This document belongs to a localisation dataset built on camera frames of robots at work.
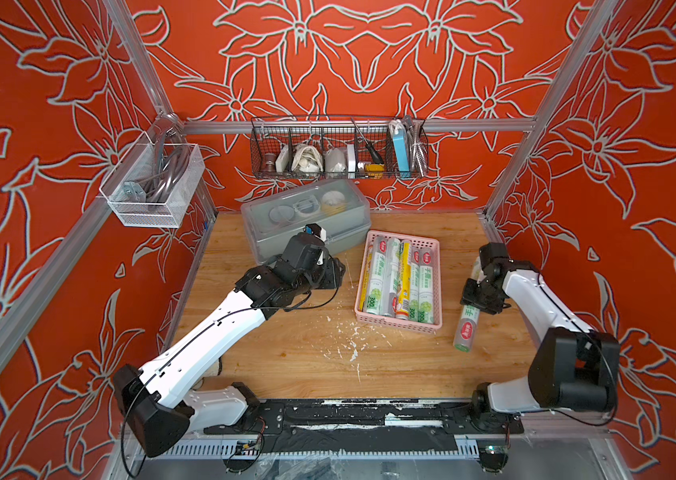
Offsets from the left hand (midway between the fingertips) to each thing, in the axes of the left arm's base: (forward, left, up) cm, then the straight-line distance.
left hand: (339, 265), depth 72 cm
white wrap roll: (+9, -16, -19) cm, 26 cm away
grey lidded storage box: (+29, +1, -7) cm, 29 cm away
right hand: (+3, -37, -18) cm, 42 cm away
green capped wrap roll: (+10, -12, -19) cm, 25 cm away
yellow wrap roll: (+8, -20, -20) cm, 29 cm away
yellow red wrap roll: (+5, -8, -20) cm, 22 cm away
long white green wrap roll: (-5, -36, -16) cm, 40 cm away
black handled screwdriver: (+43, -7, +6) cm, 44 cm away
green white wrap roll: (+4, -23, -22) cm, 32 cm away
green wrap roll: (+8, -27, -22) cm, 36 cm away
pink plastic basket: (-3, -16, -24) cm, 29 cm away
